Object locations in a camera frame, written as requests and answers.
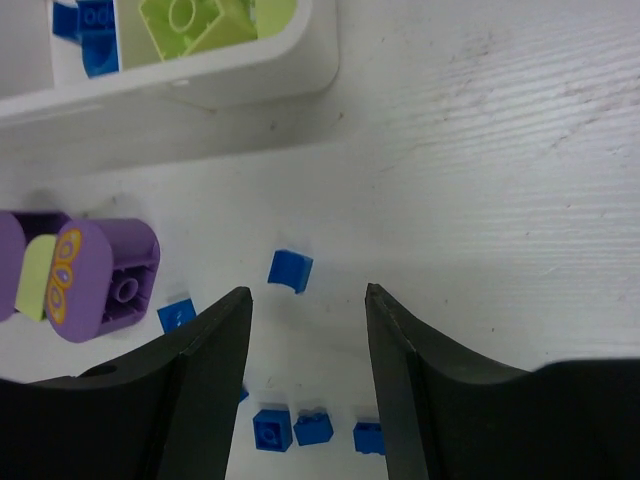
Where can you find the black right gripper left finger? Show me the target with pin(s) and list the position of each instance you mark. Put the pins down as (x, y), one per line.
(165, 410)

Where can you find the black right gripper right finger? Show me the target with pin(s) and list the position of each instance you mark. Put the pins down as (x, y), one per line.
(448, 412)

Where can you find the purple butterfly lego brick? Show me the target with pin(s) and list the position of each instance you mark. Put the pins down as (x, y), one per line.
(101, 277)

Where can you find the green lego brick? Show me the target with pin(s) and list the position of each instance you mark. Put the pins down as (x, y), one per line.
(181, 28)

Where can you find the blue lego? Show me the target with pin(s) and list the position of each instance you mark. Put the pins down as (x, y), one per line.
(91, 25)

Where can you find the purple rounded lego brick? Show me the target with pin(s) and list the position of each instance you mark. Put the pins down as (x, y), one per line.
(18, 229)

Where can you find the blue small lego brick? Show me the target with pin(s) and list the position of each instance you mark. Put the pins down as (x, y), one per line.
(290, 269)

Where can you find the white divided sorting tray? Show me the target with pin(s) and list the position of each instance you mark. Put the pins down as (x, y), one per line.
(304, 58)

